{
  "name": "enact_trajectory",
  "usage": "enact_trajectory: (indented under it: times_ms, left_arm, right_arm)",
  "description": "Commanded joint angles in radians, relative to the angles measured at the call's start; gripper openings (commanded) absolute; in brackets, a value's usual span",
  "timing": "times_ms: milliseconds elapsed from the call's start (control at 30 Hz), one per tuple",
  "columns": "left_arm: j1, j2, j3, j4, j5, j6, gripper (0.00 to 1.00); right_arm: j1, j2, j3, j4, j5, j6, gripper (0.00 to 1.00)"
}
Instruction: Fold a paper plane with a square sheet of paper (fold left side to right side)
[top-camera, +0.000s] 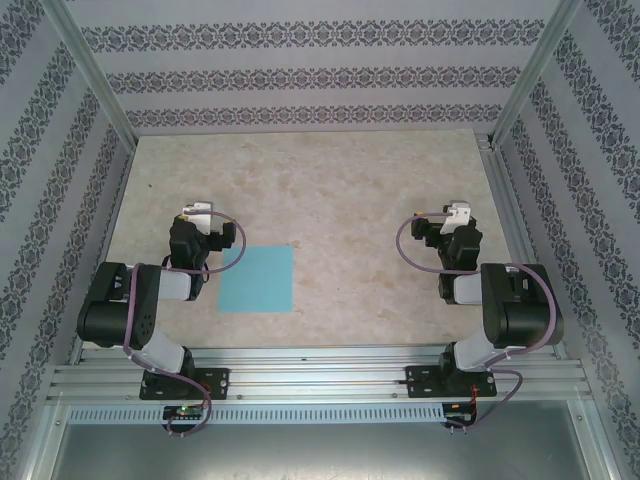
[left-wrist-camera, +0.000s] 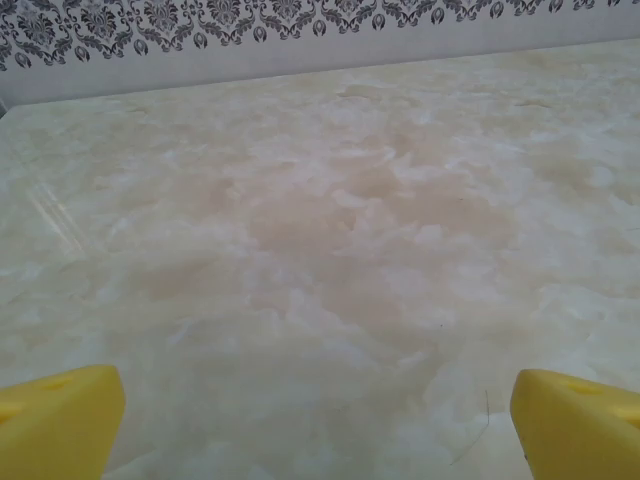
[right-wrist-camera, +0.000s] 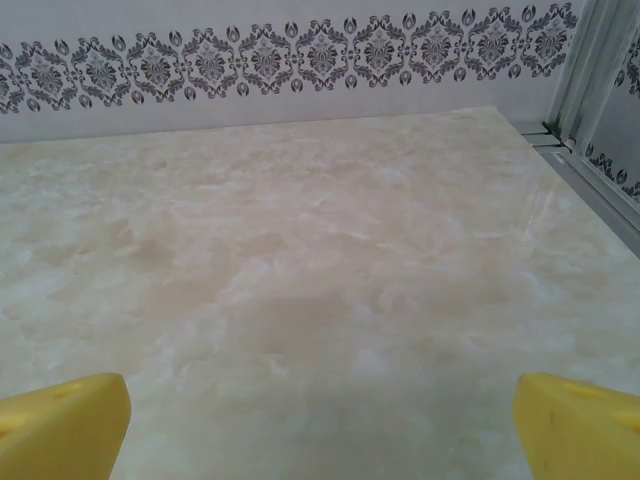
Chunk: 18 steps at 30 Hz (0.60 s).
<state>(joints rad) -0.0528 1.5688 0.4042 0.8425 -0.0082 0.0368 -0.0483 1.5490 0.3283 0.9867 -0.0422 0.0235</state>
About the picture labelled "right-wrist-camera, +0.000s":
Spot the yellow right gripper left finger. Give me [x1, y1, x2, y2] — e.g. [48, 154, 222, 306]
[0, 371, 133, 480]

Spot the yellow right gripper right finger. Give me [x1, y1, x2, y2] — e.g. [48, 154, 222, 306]
[513, 371, 640, 480]

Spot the aluminium frame post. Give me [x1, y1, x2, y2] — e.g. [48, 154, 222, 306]
[543, 0, 640, 151]

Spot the aluminium side rail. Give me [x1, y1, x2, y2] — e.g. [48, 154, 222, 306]
[519, 130, 640, 236]

